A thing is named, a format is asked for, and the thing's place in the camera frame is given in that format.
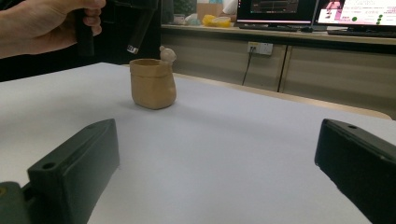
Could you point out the beige wall counter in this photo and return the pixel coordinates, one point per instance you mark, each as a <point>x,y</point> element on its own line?
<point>327,74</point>

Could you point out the white table cover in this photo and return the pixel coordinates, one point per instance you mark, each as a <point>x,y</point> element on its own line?
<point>218,149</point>

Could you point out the yellow plastic bag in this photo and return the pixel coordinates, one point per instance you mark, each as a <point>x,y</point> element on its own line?
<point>216,21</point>

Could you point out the dark grey plastic comb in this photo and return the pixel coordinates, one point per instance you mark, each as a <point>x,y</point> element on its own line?
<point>140,29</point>

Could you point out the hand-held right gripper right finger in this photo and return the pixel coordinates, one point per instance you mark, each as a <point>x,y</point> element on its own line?
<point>361,168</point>

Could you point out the white wall socket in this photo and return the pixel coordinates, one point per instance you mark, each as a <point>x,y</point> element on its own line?
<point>263,48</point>

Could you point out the cardboard box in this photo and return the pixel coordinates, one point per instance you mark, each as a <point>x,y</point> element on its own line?
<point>208,9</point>

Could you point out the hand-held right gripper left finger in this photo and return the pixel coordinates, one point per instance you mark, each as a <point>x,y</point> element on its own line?
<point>74,168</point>

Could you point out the monitor with bright screen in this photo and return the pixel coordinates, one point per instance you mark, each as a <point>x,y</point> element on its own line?
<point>358,12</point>

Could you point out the tan ceramic holder with bear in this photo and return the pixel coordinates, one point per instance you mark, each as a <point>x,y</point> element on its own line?
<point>152,87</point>

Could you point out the monitor with dark screen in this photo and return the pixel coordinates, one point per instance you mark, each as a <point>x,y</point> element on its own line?
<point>275,9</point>

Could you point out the black computer mouse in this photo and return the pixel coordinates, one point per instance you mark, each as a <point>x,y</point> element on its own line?
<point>307,29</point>

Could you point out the black keyboard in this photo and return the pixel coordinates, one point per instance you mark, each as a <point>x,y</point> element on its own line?
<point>267,28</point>
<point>361,33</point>

